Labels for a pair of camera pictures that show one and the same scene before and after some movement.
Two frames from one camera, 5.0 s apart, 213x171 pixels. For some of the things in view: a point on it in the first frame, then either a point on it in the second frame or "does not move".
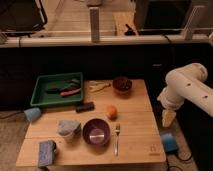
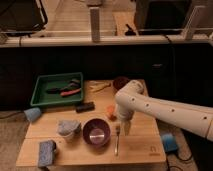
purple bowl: x=96 y=131 does not move
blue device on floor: x=169 y=142 does not move
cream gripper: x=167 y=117 to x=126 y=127
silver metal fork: x=117 y=132 does not move
